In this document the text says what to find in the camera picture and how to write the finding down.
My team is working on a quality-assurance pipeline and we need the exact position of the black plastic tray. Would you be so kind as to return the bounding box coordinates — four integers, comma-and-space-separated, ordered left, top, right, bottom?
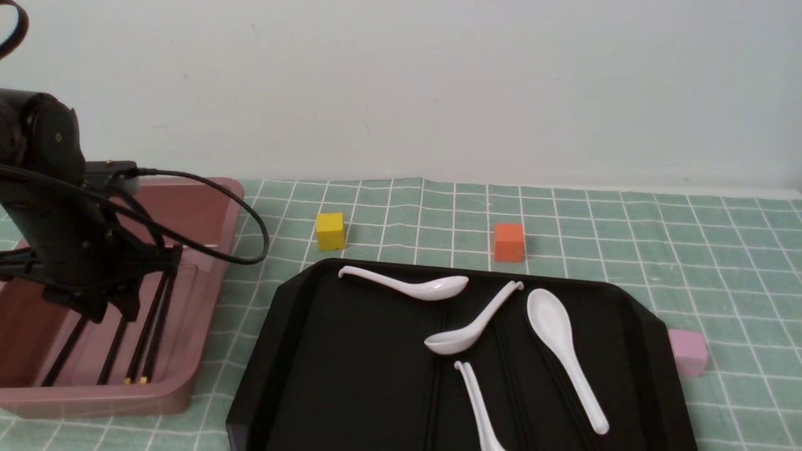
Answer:
226, 259, 698, 450

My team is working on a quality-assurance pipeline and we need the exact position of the pink cube block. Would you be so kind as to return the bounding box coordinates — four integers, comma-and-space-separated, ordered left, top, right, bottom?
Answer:
667, 328, 709, 378

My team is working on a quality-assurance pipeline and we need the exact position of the black cable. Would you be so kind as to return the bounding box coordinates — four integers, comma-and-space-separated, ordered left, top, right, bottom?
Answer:
0, 0, 270, 295

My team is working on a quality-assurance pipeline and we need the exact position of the white soup spoon middle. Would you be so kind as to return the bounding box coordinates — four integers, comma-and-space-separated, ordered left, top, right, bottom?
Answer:
424, 281, 524, 356

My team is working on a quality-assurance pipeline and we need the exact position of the white soup spoon top left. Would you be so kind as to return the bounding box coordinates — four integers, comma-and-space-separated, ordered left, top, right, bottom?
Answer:
338, 266, 469, 301

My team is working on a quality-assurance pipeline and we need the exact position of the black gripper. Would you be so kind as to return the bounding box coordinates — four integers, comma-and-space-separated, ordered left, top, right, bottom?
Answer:
1, 169, 184, 323

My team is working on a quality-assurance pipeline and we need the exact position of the orange cube block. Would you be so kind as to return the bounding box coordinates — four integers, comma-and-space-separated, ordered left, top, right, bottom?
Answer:
493, 223, 525, 263

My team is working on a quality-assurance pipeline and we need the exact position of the white soup spoon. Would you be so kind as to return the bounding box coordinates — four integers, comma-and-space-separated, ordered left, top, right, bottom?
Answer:
526, 288, 610, 435
454, 361, 505, 450
424, 281, 524, 356
338, 266, 469, 301

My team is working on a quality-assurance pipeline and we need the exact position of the green checkered tablecloth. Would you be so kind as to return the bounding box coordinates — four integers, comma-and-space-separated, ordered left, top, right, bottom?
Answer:
1, 178, 801, 450

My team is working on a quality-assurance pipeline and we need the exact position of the white soup spoon right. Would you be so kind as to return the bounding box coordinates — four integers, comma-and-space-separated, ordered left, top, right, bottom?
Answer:
526, 288, 610, 435

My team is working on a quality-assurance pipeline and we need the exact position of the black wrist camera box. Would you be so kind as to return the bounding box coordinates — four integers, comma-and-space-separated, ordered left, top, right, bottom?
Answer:
84, 160, 140, 196

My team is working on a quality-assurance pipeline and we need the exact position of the white soup spoon bottom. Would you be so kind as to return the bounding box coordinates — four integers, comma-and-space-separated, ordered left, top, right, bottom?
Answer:
454, 361, 505, 450

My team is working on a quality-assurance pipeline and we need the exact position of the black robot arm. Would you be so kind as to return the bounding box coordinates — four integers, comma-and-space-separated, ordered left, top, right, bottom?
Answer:
1, 89, 182, 323

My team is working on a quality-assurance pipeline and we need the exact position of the pink plastic bin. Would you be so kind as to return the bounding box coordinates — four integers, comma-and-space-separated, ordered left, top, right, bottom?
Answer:
1, 178, 240, 418

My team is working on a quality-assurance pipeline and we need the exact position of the yellow cube block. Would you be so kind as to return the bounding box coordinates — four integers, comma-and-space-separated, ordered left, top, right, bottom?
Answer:
315, 212, 346, 252

